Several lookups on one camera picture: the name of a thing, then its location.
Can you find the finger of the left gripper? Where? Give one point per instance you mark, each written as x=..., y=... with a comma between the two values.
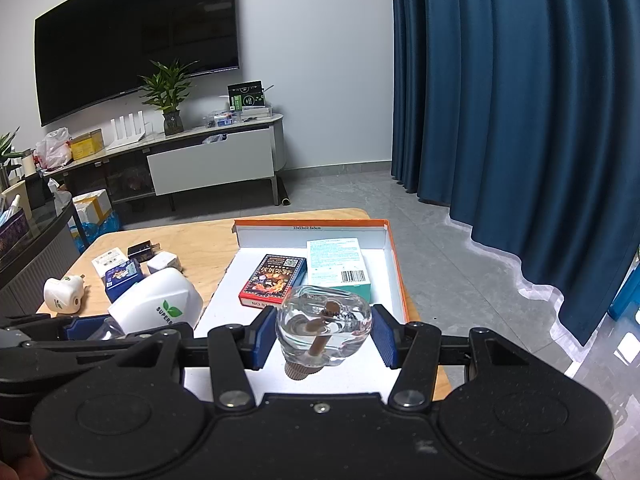
x=45, y=327
x=118, y=344

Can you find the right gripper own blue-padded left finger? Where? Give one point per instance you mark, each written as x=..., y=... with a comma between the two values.
x=234, y=349

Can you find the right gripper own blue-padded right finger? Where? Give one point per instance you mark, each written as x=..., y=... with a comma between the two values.
x=414, y=350

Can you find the white plug-in night light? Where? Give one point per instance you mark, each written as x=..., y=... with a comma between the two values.
x=64, y=295

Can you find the white mosquito repellent plug heater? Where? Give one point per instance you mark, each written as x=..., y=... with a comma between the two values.
x=162, y=299

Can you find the blue dental floss box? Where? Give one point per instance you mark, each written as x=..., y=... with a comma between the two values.
x=119, y=279

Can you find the white usb wall charger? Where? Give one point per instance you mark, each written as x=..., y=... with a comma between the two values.
x=163, y=260

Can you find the white charger packaging box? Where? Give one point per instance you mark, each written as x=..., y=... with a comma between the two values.
x=108, y=260

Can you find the clear glass perfume bottle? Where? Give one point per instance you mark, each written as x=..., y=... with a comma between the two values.
x=320, y=327

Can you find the black usb wall charger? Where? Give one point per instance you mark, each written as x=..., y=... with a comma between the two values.
x=143, y=251

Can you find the person's left hand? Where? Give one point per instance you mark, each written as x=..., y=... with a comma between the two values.
x=26, y=468

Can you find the black glass side table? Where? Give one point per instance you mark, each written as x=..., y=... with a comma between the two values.
x=47, y=250

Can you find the red playing card box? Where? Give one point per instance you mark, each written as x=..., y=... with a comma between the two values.
x=272, y=280

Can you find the blue plastic bag on floor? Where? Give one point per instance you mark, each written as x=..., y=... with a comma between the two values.
x=92, y=231

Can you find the purple patterned storage box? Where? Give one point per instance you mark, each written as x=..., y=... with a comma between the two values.
x=12, y=231

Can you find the orange white cardboard box lid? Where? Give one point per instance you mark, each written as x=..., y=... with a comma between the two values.
x=364, y=371

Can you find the teal cardboard box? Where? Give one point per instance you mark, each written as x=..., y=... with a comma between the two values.
x=338, y=263

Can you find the white yellow carton on floor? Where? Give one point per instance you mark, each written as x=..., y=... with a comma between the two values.
x=93, y=207

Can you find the large leafy plant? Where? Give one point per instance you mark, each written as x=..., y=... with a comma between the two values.
x=9, y=158

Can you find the white plastic bag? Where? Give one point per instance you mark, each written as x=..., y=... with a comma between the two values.
x=53, y=151

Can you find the yellow box on console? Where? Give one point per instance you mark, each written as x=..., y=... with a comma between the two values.
x=87, y=144

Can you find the white black tv console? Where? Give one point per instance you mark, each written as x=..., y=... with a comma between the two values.
x=162, y=165

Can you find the white wifi router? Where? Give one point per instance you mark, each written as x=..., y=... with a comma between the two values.
x=127, y=130

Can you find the green potted plant glass vase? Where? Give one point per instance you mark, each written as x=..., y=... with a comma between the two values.
x=165, y=90

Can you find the black framed sign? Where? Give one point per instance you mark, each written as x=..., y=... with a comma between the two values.
x=246, y=94

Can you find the blue curtain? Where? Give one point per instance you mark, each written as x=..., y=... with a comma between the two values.
x=522, y=116

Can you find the black wall television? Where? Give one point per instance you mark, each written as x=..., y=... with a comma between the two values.
x=90, y=51

